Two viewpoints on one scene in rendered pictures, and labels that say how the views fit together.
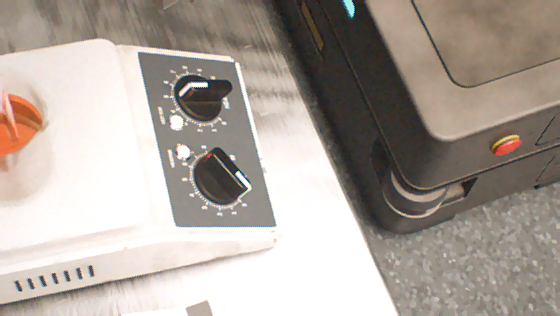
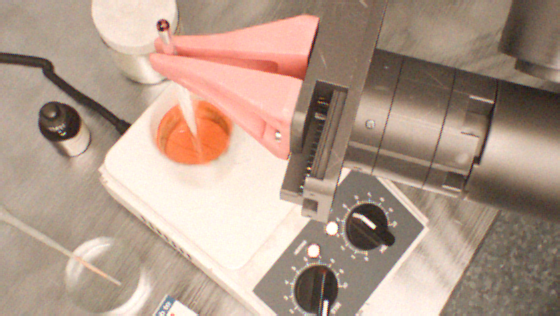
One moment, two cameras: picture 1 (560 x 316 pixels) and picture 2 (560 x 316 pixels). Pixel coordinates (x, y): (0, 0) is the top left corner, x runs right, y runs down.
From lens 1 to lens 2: 20 cm
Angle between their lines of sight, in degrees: 22
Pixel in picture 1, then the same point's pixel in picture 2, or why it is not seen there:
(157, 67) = (361, 182)
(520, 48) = not seen: outside the picture
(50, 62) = not seen: hidden behind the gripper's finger
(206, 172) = (312, 278)
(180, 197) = (276, 276)
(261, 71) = (446, 247)
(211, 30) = not seen: hidden behind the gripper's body
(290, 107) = (435, 290)
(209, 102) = (370, 237)
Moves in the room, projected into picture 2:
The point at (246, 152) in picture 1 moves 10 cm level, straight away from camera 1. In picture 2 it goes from (359, 291) to (479, 217)
